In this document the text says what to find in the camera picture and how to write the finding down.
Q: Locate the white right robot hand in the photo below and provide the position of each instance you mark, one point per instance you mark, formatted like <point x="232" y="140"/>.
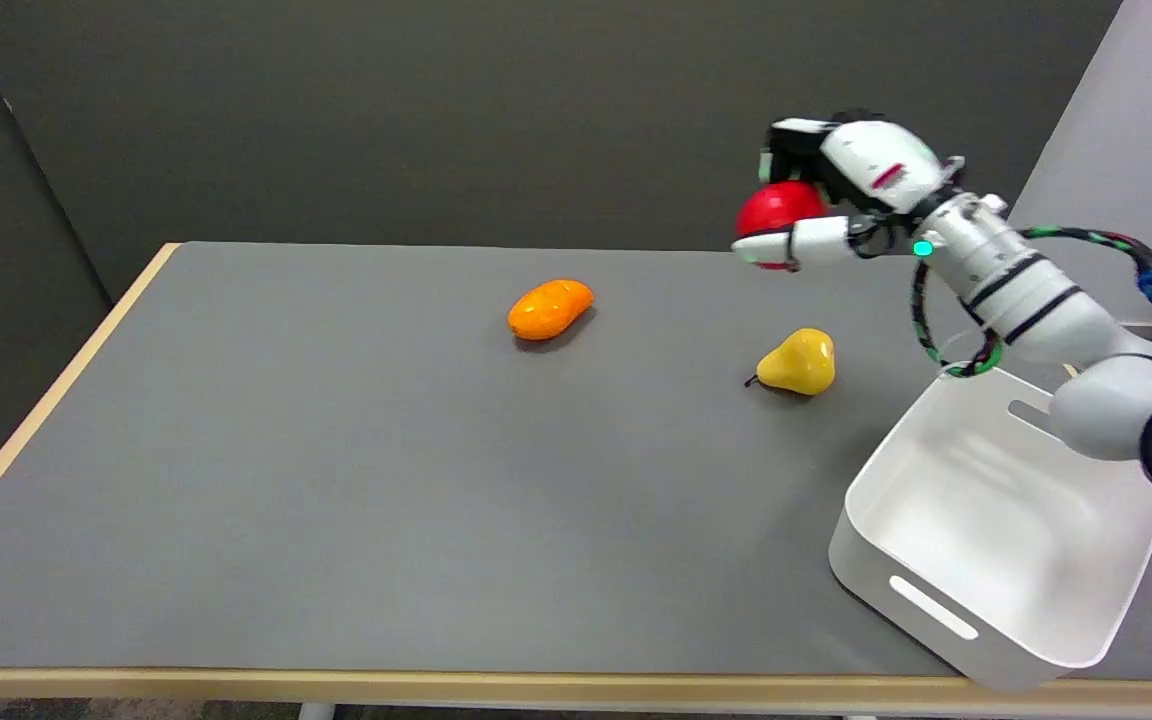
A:
<point x="866" y="165"/>

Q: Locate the red apple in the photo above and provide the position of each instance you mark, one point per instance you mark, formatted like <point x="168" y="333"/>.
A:
<point x="778" y="212"/>

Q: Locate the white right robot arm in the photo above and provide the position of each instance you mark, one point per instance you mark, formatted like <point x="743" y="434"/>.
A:
<point x="1036" y="300"/>

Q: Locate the white plastic box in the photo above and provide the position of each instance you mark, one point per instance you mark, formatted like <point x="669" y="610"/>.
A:
<point x="996" y="520"/>

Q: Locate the yellow pear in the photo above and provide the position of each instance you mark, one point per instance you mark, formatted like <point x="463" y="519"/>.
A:
<point x="798" y="362"/>

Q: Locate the orange mango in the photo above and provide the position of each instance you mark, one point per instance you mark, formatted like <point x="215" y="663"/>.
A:
<point x="550" y="308"/>

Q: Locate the grey table leg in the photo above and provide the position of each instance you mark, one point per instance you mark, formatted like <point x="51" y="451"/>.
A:
<point x="316" y="711"/>

